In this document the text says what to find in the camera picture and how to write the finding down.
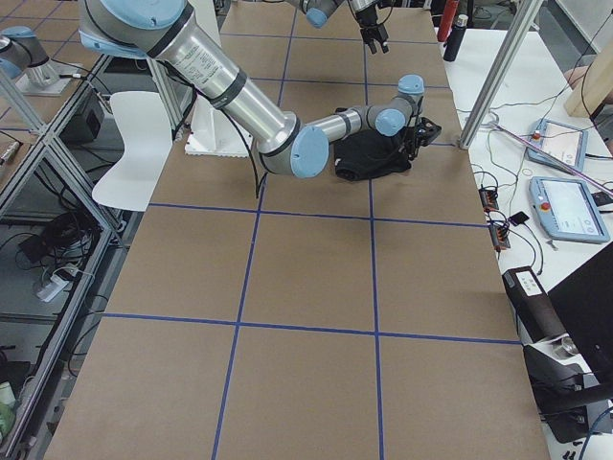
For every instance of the black monitor stand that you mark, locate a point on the black monitor stand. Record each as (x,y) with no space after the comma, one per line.
(571,375)

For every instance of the blue teach pendant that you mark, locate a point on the blue teach pendant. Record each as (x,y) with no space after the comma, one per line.
(566,210)
(564,142)

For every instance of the black box with label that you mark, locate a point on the black box with label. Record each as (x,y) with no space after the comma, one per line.
(535,316)

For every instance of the blue teach pendant near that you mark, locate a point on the blue teach pendant near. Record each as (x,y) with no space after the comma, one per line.
(566,210)

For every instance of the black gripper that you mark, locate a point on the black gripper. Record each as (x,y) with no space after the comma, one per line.
(368,20)
(413,139)

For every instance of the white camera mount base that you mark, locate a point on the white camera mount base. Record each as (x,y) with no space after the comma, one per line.
(211,133)

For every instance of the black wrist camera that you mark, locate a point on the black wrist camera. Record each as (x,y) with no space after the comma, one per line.
(427,132)

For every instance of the blue teach pendant far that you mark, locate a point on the blue teach pendant far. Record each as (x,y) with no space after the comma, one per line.
(564,142)

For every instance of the aluminium frame post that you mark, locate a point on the aluminium frame post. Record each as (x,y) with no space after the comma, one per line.
(513,39)

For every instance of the red bottle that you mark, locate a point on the red bottle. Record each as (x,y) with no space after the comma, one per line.
(447,18)

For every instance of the black printed t-shirt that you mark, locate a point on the black printed t-shirt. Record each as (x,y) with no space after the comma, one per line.
(369,155)

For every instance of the black water bottle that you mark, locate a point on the black water bottle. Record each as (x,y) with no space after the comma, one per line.
(455,38)

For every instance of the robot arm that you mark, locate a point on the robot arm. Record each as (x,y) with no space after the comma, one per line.
(168,32)
(319,12)

